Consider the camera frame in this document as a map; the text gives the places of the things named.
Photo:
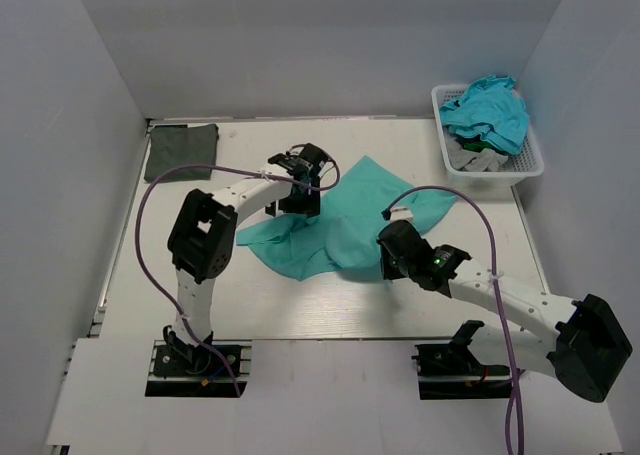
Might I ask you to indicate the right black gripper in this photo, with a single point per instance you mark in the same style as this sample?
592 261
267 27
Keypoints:
387 270

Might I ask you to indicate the folded dark green t shirt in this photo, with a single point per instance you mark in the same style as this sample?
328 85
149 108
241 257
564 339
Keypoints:
178 145

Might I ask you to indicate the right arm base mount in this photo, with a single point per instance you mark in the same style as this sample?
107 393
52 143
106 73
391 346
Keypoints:
448 372

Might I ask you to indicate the green cloth in basket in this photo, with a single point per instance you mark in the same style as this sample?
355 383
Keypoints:
476 145

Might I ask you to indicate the teal t shirt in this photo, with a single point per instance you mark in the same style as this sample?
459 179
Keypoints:
342 237

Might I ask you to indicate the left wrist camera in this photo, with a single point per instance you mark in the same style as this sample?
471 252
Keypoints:
303 162

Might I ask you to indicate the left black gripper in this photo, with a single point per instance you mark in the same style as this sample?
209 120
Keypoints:
309 205

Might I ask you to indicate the grey cloth in basket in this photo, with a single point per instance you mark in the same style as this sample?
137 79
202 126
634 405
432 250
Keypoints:
461 159

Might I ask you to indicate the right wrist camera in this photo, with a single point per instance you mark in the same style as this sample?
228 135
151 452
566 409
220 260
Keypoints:
398 213

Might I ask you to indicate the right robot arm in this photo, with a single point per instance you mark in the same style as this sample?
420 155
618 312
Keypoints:
580 343

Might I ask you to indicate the light blue t shirt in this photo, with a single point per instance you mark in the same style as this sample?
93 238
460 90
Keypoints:
491 111

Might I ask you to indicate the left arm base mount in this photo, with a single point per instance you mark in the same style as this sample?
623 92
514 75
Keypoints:
170 376

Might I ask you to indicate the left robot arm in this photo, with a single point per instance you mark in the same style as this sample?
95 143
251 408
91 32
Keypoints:
201 244

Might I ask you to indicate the white plastic basket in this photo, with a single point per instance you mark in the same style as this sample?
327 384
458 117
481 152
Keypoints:
527 164

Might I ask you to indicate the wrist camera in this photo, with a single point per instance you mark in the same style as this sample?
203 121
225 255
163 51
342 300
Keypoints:
398 213
303 162

